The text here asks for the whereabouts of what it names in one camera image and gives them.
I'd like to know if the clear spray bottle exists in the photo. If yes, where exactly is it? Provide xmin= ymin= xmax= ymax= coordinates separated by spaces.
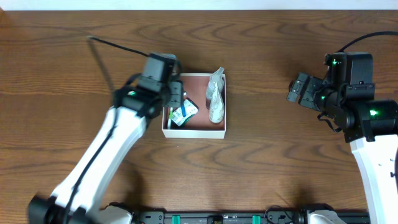
xmin=206 ymin=67 xmax=224 ymax=109

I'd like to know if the black cable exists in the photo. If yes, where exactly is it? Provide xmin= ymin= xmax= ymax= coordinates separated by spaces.
xmin=62 ymin=35 xmax=150 ymax=224
xmin=336 ymin=30 xmax=398 ymax=54

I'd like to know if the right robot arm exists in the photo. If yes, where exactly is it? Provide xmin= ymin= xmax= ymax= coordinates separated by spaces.
xmin=287 ymin=73 xmax=397 ymax=223

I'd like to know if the white leaf-print shampoo tube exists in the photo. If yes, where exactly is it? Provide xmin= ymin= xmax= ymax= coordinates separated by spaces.
xmin=209 ymin=85 xmax=224 ymax=124

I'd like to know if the white box with pink inside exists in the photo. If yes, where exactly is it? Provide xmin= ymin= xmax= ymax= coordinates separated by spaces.
xmin=162 ymin=73 xmax=227 ymax=139

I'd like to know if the blue disposable razor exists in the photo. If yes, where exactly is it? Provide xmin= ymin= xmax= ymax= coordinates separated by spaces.
xmin=181 ymin=91 xmax=187 ymax=117

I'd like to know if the green white soap packet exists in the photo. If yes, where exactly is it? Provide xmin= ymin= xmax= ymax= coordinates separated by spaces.
xmin=169 ymin=98 xmax=199 ymax=127

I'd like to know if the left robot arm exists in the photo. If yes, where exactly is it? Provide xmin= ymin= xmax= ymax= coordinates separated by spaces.
xmin=27 ymin=80 xmax=184 ymax=223

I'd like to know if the left black cable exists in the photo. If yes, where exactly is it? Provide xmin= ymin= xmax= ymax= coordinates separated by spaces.
xmin=62 ymin=35 xmax=150 ymax=224

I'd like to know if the green white toothbrush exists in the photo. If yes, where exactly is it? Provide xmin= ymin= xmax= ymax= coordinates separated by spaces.
xmin=167 ymin=107 xmax=174 ymax=129

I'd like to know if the right black cable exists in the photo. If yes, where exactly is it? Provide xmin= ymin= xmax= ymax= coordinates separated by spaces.
xmin=336 ymin=30 xmax=398 ymax=54

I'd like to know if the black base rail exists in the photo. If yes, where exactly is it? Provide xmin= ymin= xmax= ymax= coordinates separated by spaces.
xmin=102 ymin=210 xmax=371 ymax=224

